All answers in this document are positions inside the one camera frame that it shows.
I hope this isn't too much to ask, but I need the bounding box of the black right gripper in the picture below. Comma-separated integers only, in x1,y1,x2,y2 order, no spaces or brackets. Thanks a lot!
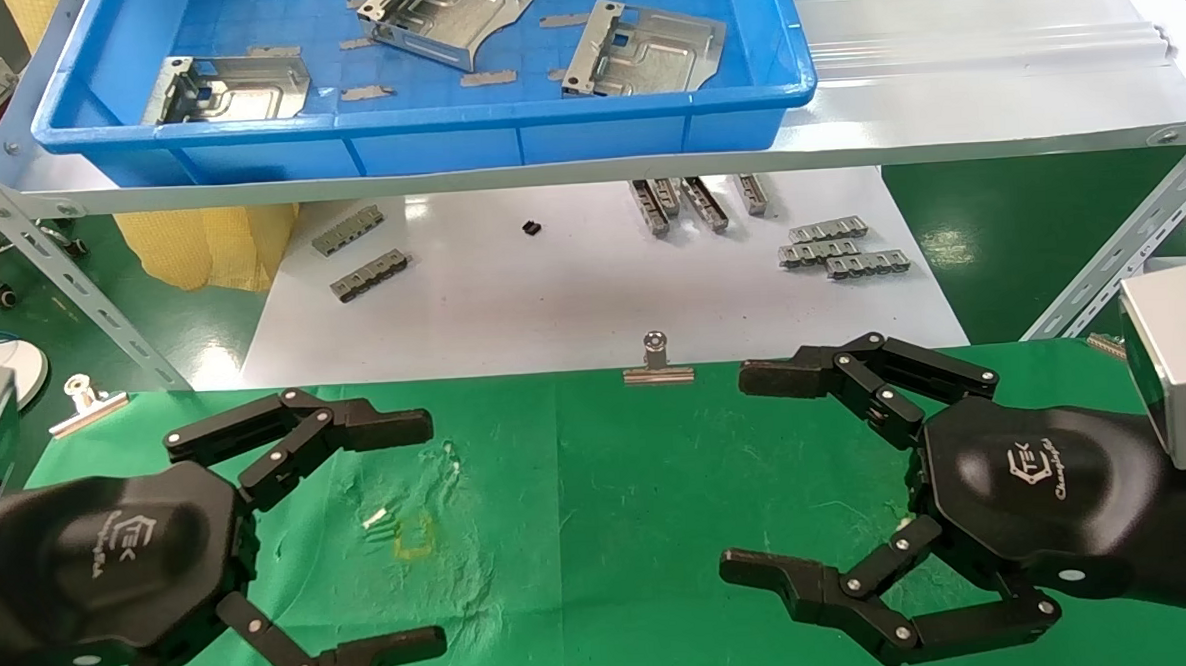
709,320,1179,666

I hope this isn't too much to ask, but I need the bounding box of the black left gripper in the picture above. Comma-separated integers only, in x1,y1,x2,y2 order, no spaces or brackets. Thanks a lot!
0,382,449,666

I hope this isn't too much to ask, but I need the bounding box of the stamped metal plate part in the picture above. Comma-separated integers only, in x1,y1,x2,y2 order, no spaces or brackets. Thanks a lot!
356,0,538,78
557,0,730,99
139,50,313,126

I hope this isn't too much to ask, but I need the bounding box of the grey terminal strips right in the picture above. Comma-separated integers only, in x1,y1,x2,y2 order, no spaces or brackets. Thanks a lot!
826,249,912,282

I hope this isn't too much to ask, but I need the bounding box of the green table cloth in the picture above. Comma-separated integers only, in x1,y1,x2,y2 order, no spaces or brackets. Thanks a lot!
0,335,1186,666

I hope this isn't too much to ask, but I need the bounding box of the light grey metal block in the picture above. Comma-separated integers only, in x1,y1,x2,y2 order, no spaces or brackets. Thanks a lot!
309,205,386,258

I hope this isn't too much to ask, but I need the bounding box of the white metal shelf rack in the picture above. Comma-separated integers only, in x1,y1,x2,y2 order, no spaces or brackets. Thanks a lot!
0,0,1186,400

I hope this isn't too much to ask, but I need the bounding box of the blue plastic bin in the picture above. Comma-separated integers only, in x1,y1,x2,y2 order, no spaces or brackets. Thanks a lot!
26,0,822,193

